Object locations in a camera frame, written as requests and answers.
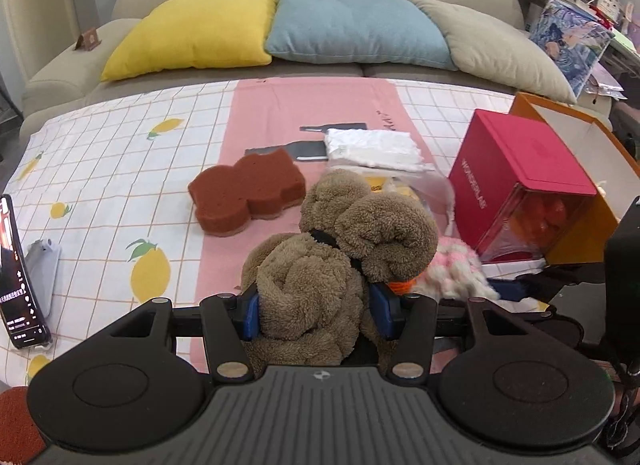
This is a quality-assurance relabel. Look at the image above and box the blue pillow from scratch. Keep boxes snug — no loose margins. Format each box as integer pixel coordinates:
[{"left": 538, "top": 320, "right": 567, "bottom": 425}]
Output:
[{"left": 264, "top": 0, "right": 458, "bottom": 72}]

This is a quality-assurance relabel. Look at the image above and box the yellow pillow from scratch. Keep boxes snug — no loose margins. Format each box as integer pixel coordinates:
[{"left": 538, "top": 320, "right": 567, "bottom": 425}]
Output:
[{"left": 100, "top": 0, "right": 277, "bottom": 82}]

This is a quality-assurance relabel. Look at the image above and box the black smartphone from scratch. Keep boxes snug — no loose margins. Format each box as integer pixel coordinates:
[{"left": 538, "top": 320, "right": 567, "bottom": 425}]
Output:
[{"left": 0, "top": 194, "right": 52, "bottom": 350}]

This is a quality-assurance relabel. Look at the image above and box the orange cardboard box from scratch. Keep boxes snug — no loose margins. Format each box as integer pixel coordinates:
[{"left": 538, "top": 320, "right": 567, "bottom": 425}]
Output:
[{"left": 510, "top": 92, "right": 637, "bottom": 266}]

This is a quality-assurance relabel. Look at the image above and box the brown plush toy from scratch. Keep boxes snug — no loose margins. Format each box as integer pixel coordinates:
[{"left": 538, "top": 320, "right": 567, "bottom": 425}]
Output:
[{"left": 241, "top": 169, "right": 439, "bottom": 367}]

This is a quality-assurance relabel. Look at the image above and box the pink and white fluffy cloth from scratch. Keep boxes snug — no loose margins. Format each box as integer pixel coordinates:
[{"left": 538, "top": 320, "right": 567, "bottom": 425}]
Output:
[{"left": 414, "top": 237, "right": 497, "bottom": 302}]

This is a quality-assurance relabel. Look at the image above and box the red box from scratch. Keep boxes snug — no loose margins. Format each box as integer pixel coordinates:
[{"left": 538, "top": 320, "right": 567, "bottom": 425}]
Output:
[{"left": 447, "top": 109, "right": 599, "bottom": 264}]

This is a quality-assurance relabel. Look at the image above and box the small brown stand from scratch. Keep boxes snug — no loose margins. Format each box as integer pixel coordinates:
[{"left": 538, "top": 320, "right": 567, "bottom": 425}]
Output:
[{"left": 75, "top": 28, "right": 102, "bottom": 52}]

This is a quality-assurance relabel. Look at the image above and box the beige pillow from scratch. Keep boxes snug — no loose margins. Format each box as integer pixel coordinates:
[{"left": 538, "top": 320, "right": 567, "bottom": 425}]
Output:
[{"left": 409, "top": 0, "right": 577, "bottom": 104}]

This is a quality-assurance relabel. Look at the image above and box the yellow snack packet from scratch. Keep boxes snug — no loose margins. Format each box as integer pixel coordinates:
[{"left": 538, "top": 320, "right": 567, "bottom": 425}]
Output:
[{"left": 364, "top": 174, "right": 418, "bottom": 202}]

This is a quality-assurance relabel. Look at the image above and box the cream door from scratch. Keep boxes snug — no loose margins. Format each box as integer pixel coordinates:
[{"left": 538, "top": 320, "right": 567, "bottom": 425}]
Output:
[{"left": 0, "top": 0, "right": 82, "bottom": 80}]

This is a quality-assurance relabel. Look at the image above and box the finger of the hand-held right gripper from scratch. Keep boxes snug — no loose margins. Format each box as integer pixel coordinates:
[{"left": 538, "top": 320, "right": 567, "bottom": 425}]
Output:
[{"left": 486, "top": 272, "right": 551, "bottom": 302}]

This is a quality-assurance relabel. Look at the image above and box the red round mat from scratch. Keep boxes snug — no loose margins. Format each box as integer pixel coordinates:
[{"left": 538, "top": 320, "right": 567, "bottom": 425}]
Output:
[{"left": 0, "top": 387, "right": 47, "bottom": 462}]

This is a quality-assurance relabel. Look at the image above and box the beige sofa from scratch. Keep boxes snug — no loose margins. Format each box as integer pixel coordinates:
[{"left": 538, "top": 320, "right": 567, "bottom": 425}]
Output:
[{"left": 19, "top": 0, "right": 617, "bottom": 146}]

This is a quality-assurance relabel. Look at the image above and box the brown bear-shaped sponge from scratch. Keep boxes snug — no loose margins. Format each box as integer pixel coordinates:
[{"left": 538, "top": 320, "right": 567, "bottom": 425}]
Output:
[{"left": 188, "top": 148, "right": 307, "bottom": 239}]

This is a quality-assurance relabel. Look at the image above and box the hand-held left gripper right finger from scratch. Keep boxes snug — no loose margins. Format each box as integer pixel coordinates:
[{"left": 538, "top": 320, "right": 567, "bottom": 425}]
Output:
[{"left": 369, "top": 283, "right": 540, "bottom": 382}]

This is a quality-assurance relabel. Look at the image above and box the patterned blue cushion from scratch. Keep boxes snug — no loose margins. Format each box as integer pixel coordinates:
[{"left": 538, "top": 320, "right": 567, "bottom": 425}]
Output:
[{"left": 529, "top": 0, "right": 617, "bottom": 98}]

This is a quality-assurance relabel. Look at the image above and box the white tissue pack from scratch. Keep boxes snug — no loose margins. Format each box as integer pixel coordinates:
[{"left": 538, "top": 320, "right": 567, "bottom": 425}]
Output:
[{"left": 324, "top": 128, "right": 435, "bottom": 173}]

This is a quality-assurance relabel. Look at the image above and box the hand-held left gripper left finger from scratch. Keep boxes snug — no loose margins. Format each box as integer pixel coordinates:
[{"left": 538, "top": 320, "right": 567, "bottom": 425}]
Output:
[{"left": 106, "top": 292, "right": 260, "bottom": 384}]

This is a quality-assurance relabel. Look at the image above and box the lemon printed blanket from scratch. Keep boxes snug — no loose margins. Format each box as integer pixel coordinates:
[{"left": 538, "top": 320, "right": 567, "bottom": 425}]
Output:
[{"left": 0, "top": 77, "right": 617, "bottom": 398}]

